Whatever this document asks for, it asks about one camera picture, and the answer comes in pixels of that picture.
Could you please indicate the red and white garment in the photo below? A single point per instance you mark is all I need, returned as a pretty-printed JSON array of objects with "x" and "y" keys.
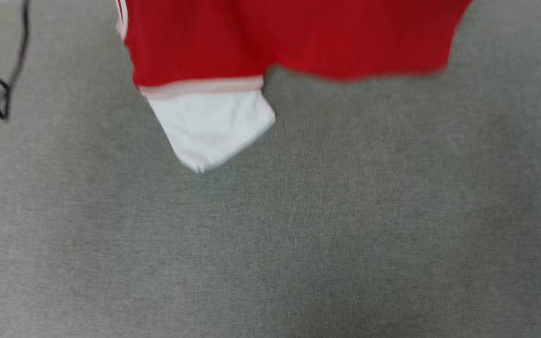
[{"x": 275, "y": 37}]

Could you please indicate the grey fabric sofa cushion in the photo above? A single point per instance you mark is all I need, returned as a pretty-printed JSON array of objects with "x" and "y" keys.
[{"x": 270, "y": 234}]

